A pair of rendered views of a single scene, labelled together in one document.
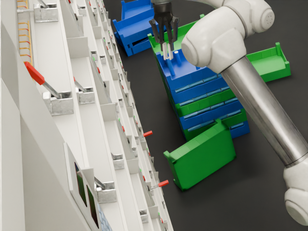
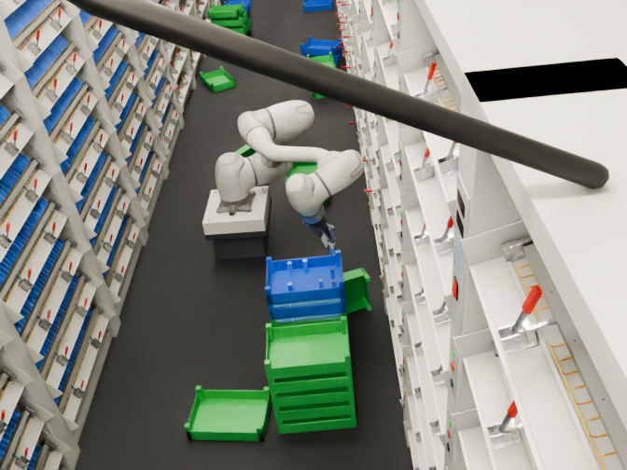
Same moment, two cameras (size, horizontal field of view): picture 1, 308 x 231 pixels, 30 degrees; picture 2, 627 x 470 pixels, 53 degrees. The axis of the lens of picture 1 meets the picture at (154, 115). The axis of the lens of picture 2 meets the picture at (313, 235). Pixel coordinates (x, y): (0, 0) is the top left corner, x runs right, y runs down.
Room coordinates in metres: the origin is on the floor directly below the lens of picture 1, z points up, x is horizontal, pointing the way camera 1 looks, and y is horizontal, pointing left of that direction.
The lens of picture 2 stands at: (3.96, -0.13, 2.05)
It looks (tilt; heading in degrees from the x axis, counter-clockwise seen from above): 37 degrees down; 182
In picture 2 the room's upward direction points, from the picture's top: 7 degrees counter-clockwise
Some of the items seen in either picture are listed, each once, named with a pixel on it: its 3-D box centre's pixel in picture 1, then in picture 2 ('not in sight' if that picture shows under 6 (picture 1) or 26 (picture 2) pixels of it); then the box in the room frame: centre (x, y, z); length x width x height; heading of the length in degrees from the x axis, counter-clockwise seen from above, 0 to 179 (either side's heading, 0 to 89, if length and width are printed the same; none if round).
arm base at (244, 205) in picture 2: not in sight; (234, 200); (1.25, -0.61, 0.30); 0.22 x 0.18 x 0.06; 175
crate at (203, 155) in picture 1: (200, 155); (337, 297); (1.83, -0.14, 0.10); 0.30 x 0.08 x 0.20; 107
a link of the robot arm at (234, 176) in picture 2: not in sight; (232, 174); (1.22, -0.60, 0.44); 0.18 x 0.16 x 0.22; 112
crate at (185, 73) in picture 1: (194, 59); (304, 276); (2.06, -0.25, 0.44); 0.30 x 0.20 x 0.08; 90
